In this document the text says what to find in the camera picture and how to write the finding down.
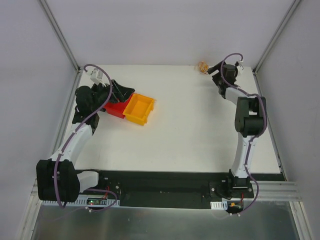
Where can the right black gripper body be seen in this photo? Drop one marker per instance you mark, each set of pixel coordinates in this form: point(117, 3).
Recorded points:
point(217, 69)

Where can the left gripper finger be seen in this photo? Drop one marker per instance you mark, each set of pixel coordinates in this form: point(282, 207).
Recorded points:
point(115, 98)
point(120, 90)

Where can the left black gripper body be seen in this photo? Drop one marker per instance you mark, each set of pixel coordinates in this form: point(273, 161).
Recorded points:
point(116, 91)

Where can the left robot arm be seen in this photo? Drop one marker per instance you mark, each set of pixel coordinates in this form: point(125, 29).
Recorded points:
point(57, 178)

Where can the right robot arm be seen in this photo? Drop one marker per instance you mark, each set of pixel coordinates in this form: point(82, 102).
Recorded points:
point(250, 121)

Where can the red plastic bin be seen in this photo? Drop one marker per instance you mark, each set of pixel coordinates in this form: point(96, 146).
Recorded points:
point(117, 109)

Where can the yellow plastic bin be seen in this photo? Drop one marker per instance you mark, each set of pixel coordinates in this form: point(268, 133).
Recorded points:
point(139, 108)

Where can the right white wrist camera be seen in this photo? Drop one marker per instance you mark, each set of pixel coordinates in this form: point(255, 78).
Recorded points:
point(240, 67)

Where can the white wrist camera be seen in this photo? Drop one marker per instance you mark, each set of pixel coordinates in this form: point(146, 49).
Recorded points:
point(96, 76)
point(240, 67)

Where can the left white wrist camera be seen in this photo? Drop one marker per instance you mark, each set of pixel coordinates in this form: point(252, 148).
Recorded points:
point(96, 76)

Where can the left aluminium frame post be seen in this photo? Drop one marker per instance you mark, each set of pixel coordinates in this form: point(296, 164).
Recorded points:
point(59, 34)

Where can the aluminium frame post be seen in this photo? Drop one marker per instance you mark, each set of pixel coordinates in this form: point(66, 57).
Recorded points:
point(279, 30)
point(59, 34)

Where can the right aluminium frame post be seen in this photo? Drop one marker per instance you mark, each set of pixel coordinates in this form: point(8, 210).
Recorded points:
point(279, 30)

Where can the left white cable duct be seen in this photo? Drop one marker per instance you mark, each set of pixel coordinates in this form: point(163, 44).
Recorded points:
point(94, 202)

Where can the white cable duct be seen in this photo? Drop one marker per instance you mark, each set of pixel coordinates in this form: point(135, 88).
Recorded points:
point(94, 202)
point(219, 205)

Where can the right white cable duct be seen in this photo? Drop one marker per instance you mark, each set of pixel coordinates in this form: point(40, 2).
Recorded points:
point(219, 205)

